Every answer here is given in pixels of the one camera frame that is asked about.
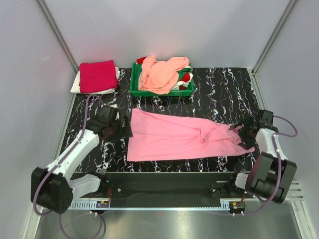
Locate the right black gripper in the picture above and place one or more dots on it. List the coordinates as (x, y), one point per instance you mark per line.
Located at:
(246, 143)

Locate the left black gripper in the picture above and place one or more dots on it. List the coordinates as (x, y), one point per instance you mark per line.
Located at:
(126, 130)

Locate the pink t shirt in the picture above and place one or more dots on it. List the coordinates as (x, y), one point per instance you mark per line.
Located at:
(158, 137)

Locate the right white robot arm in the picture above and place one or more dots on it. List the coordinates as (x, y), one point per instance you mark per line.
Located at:
(272, 174)

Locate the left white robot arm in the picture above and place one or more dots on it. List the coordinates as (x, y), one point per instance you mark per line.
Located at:
(53, 187)

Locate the green plastic bin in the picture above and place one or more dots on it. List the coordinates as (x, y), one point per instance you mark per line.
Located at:
(135, 73)

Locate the peach t shirt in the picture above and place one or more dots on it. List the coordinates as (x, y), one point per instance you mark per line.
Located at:
(159, 77)

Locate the folded magenta t shirt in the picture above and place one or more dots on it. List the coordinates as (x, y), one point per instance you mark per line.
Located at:
(98, 76)

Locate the folded white t shirt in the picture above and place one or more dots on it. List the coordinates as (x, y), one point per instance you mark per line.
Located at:
(76, 88)

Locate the red white green t shirt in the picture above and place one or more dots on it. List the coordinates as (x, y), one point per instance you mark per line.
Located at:
(184, 76)

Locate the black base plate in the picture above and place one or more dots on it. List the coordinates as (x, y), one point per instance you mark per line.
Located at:
(190, 191)

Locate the aluminium rail frame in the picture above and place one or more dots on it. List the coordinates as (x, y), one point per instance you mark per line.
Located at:
(100, 218)

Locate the right corner post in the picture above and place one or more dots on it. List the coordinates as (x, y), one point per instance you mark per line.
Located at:
(280, 24)

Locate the corner post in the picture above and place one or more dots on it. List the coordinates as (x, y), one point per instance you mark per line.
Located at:
(57, 33)
(280, 24)

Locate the left corner post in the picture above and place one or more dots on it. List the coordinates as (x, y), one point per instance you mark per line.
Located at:
(57, 33)

